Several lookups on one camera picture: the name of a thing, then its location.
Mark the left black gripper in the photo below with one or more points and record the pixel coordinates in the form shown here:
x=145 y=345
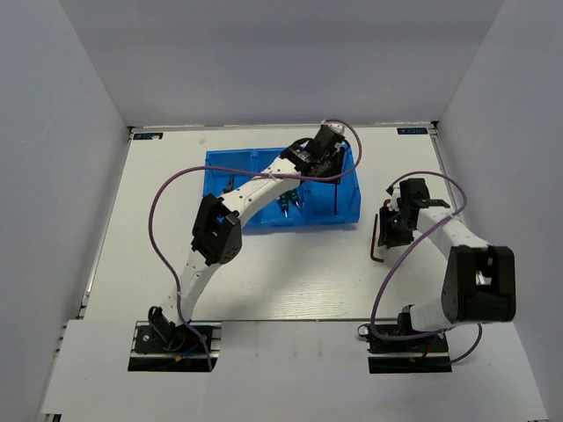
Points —
x=339 y=162

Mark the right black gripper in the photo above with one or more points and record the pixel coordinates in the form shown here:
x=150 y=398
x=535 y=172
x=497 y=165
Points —
x=387 y=236

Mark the long dark hex key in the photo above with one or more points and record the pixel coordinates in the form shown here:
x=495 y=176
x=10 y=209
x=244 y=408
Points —
x=373 y=244

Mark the green screwdriver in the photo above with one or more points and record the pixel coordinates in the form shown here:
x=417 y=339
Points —
x=283 y=203
x=295 y=200

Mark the yellow-handled pliers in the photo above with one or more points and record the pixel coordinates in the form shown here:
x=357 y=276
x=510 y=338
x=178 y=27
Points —
x=230 y=184

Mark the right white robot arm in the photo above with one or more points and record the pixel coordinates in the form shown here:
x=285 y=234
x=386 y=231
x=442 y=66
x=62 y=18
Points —
x=479 y=281

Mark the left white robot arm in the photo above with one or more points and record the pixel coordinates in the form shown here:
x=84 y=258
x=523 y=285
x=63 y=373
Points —
x=219 y=222

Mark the blue three-compartment plastic bin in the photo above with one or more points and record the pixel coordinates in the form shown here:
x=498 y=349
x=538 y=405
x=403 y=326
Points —
x=316 y=198

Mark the left blue corner label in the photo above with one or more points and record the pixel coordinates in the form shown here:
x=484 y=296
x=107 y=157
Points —
x=148 y=136

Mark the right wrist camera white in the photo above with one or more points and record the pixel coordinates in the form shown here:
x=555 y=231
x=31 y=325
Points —
x=394 y=193

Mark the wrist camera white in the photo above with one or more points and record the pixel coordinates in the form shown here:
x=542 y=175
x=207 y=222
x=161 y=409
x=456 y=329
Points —
x=335 y=126
x=394 y=193

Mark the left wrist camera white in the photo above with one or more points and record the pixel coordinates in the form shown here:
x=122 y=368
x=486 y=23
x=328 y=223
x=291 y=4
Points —
x=335 y=126

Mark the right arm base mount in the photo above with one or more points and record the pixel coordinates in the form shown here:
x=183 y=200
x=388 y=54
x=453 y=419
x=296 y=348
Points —
x=419 y=356

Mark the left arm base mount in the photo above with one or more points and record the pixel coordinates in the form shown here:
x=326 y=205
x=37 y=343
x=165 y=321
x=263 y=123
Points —
x=186 y=354

